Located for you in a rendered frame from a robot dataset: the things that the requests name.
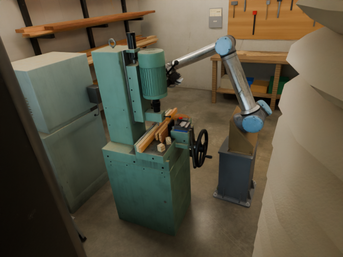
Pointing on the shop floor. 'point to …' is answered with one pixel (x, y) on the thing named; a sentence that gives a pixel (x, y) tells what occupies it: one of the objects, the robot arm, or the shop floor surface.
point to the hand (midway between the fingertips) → (172, 76)
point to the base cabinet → (151, 193)
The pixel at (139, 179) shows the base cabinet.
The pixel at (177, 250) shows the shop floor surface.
